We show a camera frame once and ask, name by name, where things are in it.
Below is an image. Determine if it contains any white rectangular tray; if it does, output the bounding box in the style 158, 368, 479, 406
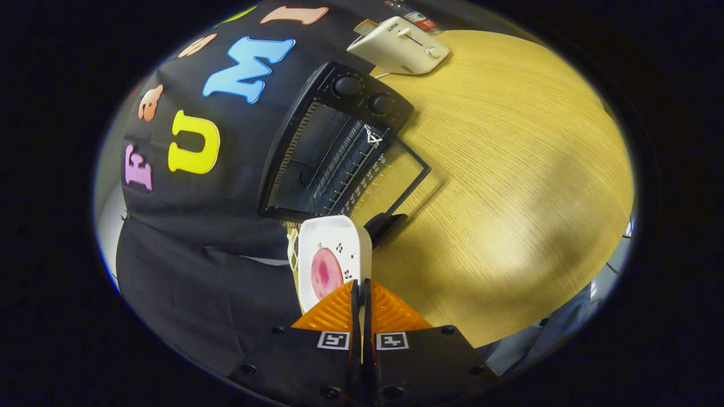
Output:
297, 215, 373, 314

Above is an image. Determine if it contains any pink meat slice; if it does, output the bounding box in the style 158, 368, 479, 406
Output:
311, 247, 344, 300

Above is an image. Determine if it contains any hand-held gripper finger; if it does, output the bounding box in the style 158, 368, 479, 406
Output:
226, 280, 363, 407
362, 279, 501, 407

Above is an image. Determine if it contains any clear plastic bottle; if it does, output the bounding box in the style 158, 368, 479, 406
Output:
385, 0, 442, 33

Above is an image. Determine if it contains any black toaster oven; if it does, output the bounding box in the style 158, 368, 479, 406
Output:
257, 60, 432, 249

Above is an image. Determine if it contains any white pop-up toaster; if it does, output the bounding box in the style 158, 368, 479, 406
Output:
346, 16, 451, 76

